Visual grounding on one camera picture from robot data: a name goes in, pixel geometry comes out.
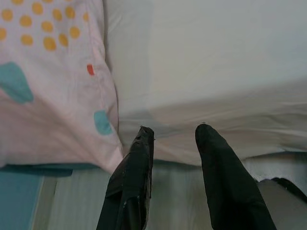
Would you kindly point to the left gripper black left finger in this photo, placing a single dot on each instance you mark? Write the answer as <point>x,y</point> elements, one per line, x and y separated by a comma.
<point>129,187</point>

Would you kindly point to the pink pillow with orange print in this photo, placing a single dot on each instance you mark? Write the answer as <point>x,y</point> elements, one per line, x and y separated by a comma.
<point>60,95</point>

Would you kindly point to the mattress with cream sheet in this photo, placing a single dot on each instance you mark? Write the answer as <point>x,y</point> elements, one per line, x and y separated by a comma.
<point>204,60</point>

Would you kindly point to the teal upholstered bed frame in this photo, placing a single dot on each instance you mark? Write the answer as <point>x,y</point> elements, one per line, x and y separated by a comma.
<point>48,168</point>

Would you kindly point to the grey robot leg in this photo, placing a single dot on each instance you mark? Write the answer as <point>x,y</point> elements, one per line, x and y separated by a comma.
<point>283,206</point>

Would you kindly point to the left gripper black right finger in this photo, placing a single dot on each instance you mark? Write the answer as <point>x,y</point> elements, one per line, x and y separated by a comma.
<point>227,187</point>

